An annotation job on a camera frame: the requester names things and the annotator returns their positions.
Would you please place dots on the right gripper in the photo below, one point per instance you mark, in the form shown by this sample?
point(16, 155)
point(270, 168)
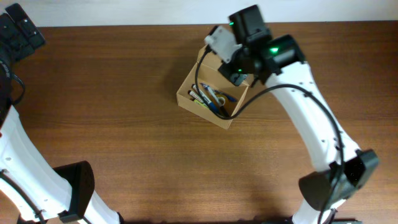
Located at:
point(237, 78)

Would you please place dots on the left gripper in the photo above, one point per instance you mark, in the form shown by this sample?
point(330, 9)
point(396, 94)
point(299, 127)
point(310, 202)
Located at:
point(23, 46)

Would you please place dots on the blue pen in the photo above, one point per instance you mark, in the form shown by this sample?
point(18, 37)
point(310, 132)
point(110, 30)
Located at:
point(217, 92)

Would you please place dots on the yellow tape roll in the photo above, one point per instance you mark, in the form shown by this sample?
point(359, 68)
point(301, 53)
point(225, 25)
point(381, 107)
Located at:
point(227, 106)

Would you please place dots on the brown cardboard box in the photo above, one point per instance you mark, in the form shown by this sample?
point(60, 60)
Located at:
point(215, 87)

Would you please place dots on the white marker blue cap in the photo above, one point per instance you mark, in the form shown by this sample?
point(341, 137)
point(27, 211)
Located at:
point(206, 100)

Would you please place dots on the yellow highlighter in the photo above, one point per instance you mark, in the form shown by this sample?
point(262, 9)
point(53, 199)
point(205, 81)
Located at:
point(201, 104)

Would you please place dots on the white marker black cap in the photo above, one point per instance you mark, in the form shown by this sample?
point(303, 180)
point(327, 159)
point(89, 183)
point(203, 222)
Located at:
point(195, 96)

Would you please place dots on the grey black permanent marker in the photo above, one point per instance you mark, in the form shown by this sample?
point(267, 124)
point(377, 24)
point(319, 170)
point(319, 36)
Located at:
point(222, 109)

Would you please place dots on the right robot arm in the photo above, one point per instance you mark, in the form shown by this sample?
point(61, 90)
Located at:
point(341, 167)

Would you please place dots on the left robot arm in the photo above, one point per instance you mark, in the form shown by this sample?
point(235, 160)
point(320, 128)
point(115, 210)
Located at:
point(40, 192)

